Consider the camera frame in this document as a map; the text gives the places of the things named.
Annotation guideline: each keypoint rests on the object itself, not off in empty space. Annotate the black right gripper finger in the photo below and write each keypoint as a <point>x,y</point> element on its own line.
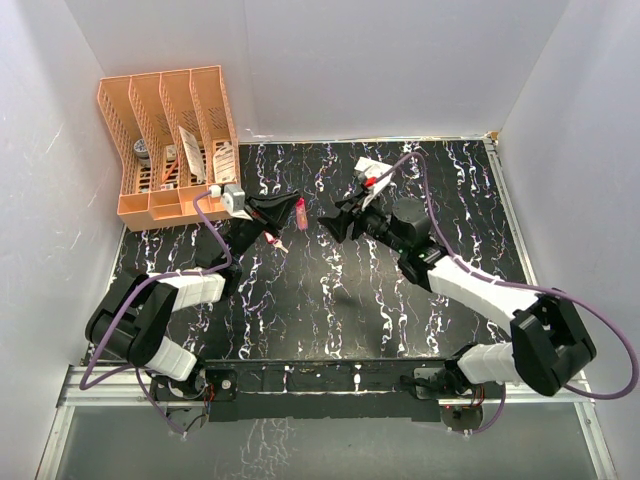
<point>350,206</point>
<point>337,226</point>

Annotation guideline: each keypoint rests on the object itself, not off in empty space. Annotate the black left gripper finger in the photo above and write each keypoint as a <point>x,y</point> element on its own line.
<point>280,204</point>
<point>275,223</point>

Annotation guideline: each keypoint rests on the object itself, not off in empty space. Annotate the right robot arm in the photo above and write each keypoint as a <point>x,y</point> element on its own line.
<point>549,342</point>

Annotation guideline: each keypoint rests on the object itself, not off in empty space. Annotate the pink strap keychain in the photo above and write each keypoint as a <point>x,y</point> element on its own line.
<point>301,216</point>

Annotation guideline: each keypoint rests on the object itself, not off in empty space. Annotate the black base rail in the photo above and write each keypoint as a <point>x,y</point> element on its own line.
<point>229,391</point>

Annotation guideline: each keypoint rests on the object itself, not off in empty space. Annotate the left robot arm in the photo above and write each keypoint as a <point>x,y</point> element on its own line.
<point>131,320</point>

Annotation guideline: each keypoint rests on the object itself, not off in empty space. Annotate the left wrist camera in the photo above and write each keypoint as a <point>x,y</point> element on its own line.
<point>231,196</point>

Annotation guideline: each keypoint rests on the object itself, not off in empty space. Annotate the orange plastic file organizer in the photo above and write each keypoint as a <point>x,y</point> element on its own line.
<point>159,193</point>

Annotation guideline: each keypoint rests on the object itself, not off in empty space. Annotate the white cardboard box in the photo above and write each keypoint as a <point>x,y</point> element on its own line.
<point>372,172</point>

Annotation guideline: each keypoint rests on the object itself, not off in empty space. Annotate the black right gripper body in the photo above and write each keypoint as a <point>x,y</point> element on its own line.
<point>371,222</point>

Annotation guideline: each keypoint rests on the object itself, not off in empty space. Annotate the white pouch in organizer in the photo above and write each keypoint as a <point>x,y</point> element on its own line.
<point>223,162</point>

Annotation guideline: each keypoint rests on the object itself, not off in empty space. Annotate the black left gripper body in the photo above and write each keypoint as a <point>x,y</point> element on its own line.
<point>244,234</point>

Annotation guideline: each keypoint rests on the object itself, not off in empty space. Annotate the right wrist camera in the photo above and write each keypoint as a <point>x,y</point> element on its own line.
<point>372,177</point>

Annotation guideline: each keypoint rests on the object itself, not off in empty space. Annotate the aluminium frame rail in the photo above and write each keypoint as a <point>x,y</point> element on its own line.
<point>112,431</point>

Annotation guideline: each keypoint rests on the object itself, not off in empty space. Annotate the white packet in organizer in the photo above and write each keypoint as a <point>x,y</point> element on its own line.
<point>193,154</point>

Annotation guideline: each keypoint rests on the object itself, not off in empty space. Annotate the silver key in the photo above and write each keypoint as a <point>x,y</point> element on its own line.
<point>281,246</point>

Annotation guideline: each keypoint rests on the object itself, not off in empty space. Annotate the red key tag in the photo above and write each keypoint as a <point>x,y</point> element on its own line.
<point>272,240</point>

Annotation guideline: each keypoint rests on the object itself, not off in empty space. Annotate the round tin in organizer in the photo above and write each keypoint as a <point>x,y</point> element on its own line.
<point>140,150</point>

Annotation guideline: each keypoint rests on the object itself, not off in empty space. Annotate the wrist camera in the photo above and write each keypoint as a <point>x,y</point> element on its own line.
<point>372,177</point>
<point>231,196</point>

